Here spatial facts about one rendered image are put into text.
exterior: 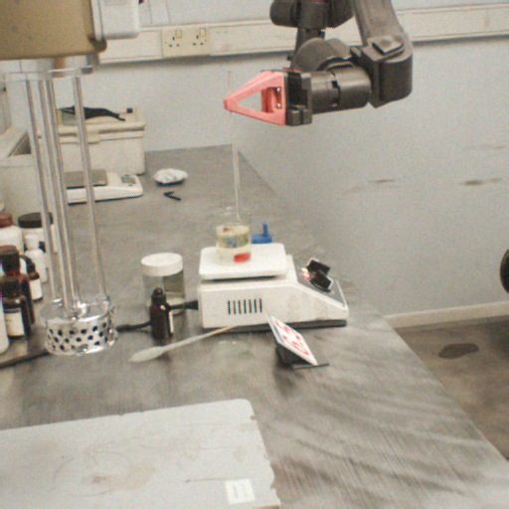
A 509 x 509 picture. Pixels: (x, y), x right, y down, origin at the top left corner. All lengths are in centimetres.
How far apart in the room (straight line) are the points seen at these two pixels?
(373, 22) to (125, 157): 109
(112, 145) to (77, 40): 151
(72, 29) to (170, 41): 182
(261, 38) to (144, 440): 183
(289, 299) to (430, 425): 29
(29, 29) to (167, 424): 42
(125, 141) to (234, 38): 55
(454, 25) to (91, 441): 208
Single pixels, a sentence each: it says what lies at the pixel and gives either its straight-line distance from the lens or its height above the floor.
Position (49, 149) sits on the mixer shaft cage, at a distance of 65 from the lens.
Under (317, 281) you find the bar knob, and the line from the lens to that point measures 107.
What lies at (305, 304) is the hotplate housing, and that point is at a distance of 104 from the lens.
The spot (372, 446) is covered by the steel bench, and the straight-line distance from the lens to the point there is 80.
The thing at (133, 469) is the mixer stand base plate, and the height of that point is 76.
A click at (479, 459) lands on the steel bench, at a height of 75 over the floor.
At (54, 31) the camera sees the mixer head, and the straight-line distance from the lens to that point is 62.
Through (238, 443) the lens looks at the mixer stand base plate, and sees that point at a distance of 79.
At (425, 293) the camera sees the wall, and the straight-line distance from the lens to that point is 286.
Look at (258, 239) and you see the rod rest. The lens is 144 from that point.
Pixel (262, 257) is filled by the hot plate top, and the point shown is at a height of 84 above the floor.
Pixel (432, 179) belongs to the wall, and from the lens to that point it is 275.
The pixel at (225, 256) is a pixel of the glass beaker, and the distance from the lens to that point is 104.
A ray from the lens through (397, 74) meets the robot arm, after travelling 110.
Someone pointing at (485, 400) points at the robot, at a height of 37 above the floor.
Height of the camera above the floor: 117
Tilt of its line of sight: 17 degrees down
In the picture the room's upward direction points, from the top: 4 degrees counter-clockwise
